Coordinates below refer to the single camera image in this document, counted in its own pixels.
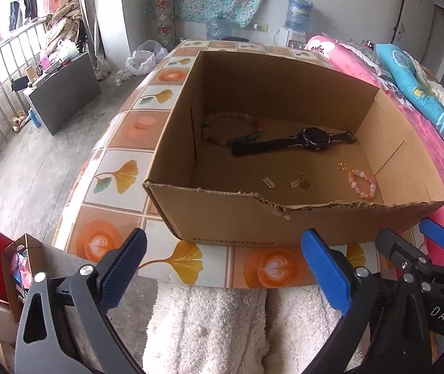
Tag dark grey cabinet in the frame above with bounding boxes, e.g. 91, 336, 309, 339
23, 52, 101, 135

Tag pink purple smart watch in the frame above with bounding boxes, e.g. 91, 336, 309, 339
231, 127, 356, 157

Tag blue cartoon pillow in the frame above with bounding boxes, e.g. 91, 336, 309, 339
375, 44, 444, 140

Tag small gold flower charm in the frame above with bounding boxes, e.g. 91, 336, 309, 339
336, 163, 348, 170

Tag tiled pattern tablecloth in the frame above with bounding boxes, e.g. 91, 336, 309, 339
51, 38, 427, 290

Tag brown paper bag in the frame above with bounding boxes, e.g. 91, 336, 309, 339
1, 234, 46, 323

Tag white plastic bag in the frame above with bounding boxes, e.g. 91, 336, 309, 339
125, 40, 168, 76

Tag blue water jug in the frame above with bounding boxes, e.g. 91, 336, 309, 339
284, 0, 314, 34

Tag brown cardboard box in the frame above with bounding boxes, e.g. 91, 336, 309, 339
143, 51, 444, 247

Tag white water dispenser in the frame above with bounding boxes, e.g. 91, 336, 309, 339
273, 26, 310, 50

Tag multicolour bead bracelet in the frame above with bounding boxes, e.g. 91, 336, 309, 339
201, 112, 266, 147

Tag pink floral blanket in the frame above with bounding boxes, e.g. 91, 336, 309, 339
305, 35, 444, 270

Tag pink orange bead bracelet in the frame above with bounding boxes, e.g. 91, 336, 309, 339
348, 168, 378, 202

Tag rolled patterned mat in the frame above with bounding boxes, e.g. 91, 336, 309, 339
153, 0, 177, 51

